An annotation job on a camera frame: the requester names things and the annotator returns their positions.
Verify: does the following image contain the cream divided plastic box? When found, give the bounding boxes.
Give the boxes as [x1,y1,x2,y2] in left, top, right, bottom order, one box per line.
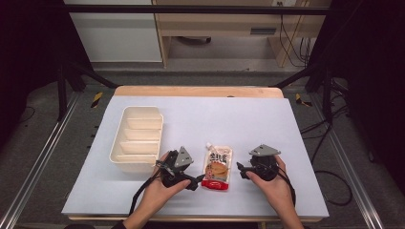
[108,105,165,174]

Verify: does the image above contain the black curtain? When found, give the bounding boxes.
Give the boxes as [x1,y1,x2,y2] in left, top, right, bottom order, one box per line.
[0,0,94,154]
[307,0,405,195]

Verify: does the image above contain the wooden table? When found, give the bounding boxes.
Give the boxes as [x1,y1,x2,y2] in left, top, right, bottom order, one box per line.
[67,84,323,223]

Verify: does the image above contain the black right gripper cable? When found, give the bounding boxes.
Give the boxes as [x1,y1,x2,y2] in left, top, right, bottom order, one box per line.
[268,163,297,208]

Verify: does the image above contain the person's right hand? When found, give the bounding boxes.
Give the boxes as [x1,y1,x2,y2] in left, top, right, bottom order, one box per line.
[245,155,295,209]

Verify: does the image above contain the white cabinet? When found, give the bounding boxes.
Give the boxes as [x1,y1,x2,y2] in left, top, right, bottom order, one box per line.
[62,0,163,64]

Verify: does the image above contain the black horizontal frame bar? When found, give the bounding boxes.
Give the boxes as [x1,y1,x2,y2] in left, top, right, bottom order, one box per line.
[62,4,330,16]

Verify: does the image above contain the black frame strut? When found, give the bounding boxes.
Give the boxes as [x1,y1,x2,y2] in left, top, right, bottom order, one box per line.
[272,60,334,126]
[56,60,119,122]

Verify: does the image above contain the light wooden desk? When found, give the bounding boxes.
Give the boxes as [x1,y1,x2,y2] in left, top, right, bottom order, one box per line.
[152,0,332,69]

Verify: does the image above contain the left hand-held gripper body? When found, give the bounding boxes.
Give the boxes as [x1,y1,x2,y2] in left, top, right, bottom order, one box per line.
[157,146,195,189]

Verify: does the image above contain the white and red sauce pouch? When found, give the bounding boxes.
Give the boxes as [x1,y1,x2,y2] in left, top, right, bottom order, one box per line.
[201,141,234,192]

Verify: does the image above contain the white table mat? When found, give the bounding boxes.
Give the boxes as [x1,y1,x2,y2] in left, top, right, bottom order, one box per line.
[61,94,330,219]

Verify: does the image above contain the person's left hand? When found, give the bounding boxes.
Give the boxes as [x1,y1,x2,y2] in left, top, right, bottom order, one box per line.
[143,152,192,209]

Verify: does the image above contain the yellow and black floor tape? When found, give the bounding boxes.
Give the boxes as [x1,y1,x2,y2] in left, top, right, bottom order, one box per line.
[90,91,105,110]
[293,93,313,108]

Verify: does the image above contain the black floor cable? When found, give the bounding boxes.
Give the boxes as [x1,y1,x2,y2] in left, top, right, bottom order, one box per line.
[299,104,354,208]

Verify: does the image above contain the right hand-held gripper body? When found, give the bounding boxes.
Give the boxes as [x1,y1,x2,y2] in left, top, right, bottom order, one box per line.
[247,143,283,182]

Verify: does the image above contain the aluminium floor rail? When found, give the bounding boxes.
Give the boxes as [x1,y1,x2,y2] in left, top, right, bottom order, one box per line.
[0,91,81,229]
[309,92,387,229]

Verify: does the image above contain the black hanging desk cables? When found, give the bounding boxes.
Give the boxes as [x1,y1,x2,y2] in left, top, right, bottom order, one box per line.
[277,2,312,69]

